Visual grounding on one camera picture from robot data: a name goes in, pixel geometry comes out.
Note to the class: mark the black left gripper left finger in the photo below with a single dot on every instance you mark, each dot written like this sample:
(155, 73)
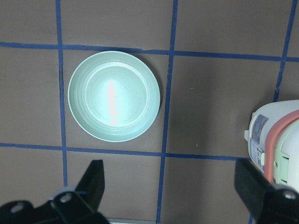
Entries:
(78, 206)

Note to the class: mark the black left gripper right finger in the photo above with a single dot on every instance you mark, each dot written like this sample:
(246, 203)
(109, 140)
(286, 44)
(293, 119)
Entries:
(267, 203)

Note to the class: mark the white rice cooker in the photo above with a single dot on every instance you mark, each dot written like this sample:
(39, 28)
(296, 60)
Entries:
(273, 142)

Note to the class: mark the green plate near right base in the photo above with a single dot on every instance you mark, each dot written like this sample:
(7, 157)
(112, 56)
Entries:
(113, 96)

